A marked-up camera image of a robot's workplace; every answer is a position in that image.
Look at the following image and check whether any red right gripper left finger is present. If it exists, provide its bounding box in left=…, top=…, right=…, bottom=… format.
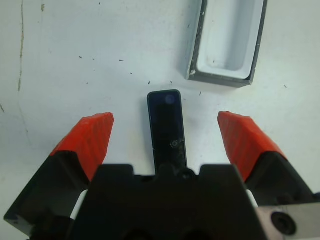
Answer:
left=4, top=112, right=115, bottom=236

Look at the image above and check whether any slim black camera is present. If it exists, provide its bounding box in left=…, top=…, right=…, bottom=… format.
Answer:
left=146, top=89, right=188, bottom=176

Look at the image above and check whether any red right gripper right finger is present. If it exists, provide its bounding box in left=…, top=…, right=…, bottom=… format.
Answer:
left=218, top=110, right=315, bottom=207

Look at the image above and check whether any camera box base white inside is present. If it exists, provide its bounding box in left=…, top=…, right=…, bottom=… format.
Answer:
left=185, top=0, right=269, bottom=90

